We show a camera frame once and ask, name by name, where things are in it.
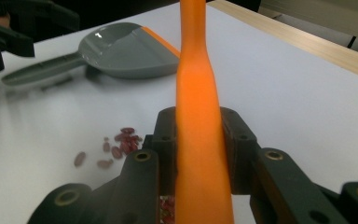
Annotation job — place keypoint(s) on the orange brush with grey bristles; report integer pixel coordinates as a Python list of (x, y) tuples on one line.
[(199, 124)]

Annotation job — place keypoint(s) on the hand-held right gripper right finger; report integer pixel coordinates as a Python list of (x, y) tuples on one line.
[(239, 146)]

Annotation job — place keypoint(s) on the red beans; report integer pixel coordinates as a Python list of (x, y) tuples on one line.
[(126, 144)]

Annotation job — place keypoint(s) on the grey dustpan with orange lip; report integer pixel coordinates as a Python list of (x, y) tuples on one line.
[(127, 53)]

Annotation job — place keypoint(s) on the wooden table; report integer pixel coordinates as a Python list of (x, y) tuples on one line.
[(307, 40)]

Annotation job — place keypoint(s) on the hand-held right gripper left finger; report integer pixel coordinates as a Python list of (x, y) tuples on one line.
[(166, 140)]

